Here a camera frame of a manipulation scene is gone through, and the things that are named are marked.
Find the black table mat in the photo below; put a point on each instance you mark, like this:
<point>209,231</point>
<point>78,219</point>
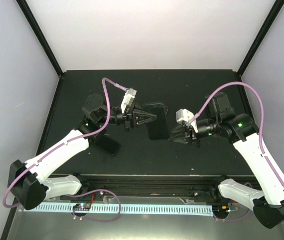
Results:
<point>138,154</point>

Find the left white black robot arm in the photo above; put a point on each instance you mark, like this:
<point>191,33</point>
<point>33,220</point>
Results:
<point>30,181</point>

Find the black frame post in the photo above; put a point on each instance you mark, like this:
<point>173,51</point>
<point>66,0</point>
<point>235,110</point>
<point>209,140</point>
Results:
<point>265,27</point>
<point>27,12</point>

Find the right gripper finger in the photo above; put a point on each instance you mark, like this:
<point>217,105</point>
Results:
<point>179,129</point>
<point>180,139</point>

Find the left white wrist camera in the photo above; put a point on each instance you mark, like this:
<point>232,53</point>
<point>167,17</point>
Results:
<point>128,99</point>

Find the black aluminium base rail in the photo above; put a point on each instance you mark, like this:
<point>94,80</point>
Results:
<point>185,186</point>

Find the black smartphone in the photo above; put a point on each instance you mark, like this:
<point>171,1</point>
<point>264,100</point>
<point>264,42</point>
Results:
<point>107,144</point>
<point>158,128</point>

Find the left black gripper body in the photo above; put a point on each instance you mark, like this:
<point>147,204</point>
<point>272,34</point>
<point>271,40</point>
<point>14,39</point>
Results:
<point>127,118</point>

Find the left black frame post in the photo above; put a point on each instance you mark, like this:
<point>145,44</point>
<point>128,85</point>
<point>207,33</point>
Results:
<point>27,12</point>

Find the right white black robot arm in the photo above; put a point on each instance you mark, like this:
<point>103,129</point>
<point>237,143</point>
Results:
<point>241,131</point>

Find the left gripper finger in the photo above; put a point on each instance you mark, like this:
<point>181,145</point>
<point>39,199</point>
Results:
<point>143,120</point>
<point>141,114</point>

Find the right black frame post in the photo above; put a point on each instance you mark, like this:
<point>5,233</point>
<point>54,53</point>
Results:
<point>265,27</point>

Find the light blue slotted cable duct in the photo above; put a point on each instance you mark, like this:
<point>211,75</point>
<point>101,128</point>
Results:
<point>135,209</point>

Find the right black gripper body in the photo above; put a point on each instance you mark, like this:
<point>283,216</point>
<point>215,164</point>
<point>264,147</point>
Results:
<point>192,135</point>

